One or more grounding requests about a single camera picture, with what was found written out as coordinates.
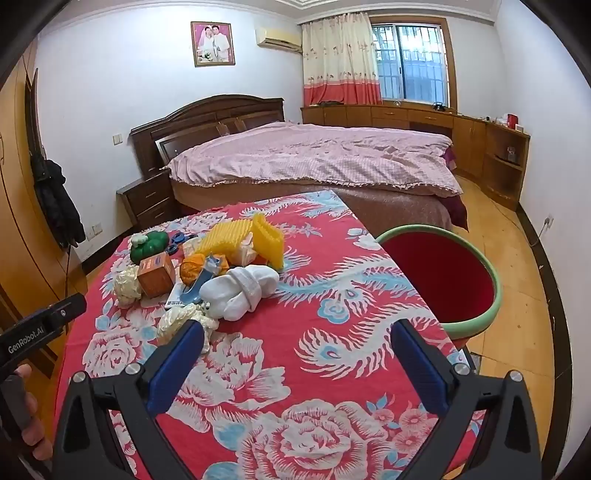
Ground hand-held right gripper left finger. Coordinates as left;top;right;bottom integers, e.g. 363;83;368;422
52;318;205;480

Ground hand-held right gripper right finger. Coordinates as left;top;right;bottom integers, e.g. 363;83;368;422
392;318;542;480

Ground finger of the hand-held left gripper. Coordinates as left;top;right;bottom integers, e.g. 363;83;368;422
46;294;88;334

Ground cream paper ball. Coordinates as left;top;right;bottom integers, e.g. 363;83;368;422
157;305;219;354
113;268;142;306

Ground white printed box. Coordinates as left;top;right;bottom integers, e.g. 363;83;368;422
165;281;204;311

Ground blue plastic tube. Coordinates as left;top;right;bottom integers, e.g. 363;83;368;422
182;255;223;305

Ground red bin with green rim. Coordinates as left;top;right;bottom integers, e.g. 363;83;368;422
374;224;503;342

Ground orange yarn bundle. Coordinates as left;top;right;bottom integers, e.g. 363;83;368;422
180;253;229;287

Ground person's left hand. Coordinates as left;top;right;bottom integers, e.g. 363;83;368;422
16;364;54;462

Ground orange cardboard box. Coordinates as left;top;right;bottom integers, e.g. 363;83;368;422
137;256;177;297

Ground white rolled socks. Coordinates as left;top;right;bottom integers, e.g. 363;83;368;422
199;265;280;322

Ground green pepper toy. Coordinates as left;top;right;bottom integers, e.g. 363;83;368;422
129;231;170;265

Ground dark hanging jacket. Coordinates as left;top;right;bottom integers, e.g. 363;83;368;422
30;157;86;248

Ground wooden wardrobe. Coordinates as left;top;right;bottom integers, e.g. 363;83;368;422
0;46;88;374

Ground red floral tablecloth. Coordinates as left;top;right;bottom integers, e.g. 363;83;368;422
55;189;485;480

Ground blue fidget spinner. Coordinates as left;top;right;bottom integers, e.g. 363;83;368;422
167;233;199;256

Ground crumpled white tissue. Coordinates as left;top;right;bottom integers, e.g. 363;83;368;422
235;233;269;267

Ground dark wooden nightstand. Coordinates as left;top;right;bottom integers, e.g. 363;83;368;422
116;168;179;232

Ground yellow sponge block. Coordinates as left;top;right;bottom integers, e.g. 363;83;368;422
201;220;253;259

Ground maroon bed sheet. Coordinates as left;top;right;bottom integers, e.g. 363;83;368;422
442;147;468;224

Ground wooden corner shelf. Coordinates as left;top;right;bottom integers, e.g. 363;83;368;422
480;121;532;212

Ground pink checked blanket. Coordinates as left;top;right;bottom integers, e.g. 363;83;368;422
167;122;464;198

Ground dark wooden bed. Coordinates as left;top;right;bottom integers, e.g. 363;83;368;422
129;95;469;232

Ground long wooden cabinet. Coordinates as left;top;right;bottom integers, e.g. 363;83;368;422
300;104;488;184

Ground wood framed window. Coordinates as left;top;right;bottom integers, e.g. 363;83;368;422
369;17;459;112

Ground cream and red curtain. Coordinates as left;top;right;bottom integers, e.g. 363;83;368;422
301;14;383;106

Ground thin power cable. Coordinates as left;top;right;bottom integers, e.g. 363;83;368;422
485;196;551;246

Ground framed wall photo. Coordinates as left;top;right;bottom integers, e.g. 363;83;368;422
191;21;236;68

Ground wall air conditioner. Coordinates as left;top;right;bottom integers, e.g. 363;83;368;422
255;28;304;51

